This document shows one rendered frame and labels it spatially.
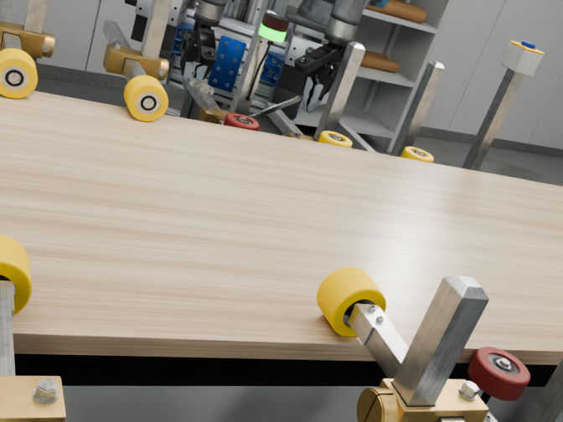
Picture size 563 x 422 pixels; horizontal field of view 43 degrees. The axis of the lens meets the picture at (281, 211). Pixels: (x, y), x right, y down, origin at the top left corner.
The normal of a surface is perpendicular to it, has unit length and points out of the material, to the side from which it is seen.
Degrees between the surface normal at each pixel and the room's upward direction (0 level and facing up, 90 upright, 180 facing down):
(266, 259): 0
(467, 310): 90
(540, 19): 90
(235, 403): 90
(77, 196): 0
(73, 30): 90
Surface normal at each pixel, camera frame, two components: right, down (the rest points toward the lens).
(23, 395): 0.31, -0.86
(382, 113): -0.84, -0.06
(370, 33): 0.44, 0.50
